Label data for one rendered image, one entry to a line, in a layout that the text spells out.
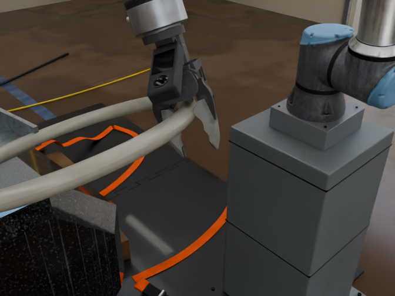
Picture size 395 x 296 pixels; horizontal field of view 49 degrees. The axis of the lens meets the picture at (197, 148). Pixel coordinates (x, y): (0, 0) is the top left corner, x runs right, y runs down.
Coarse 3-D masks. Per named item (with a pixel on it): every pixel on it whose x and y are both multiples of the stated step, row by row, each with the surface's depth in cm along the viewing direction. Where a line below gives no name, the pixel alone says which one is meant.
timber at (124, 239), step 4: (120, 232) 207; (120, 236) 205; (124, 236) 205; (124, 240) 202; (128, 240) 203; (124, 244) 203; (128, 244) 204; (124, 248) 204; (128, 248) 205; (124, 252) 205; (128, 252) 206; (124, 256) 206; (128, 256) 208; (124, 260) 207
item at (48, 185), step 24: (72, 120) 99; (96, 120) 99; (168, 120) 64; (192, 120) 71; (24, 144) 94; (120, 144) 59; (144, 144) 60; (72, 168) 56; (96, 168) 56; (0, 192) 55; (24, 192) 54; (48, 192) 55
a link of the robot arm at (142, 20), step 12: (156, 0) 64; (168, 0) 65; (180, 0) 67; (132, 12) 66; (144, 12) 65; (156, 12) 65; (168, 12) 65; (180, 12) 67; (132, 24) 68; (144, 24) 66; (156, 24) 65; (168, 24) 65; (180, 24) 69; (144, 36) 69
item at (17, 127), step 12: (0, 108) 104; (0, 120) 105; (12, 120) 100; (24, 120) 98; (0, 132) 103; (12, 132) 103; (24, 132) 99; (36, 132) 96; (0, 144) 98; (12, 156) 93
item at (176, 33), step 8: (160, 32) 66; (168, 32) 67; (176, 32) 67; (144, 40) 68; (152, 40) 67; (160, 40) 67; (168, 40) 69; (176, 40) 72; (184, 40) 75; (184, 48) 73; (184, 56) 73; (184, 64) 72; (192, 64) 70; (200, 64) 75; (184, 72) 69; (192, 72) 69; (200, 72) 74; (184, 80) 69; (192, 80) 69; (184, 88) 69; (192, 88) 69; (184, 96) 70; (192, 96) 70; (168, 104) 71
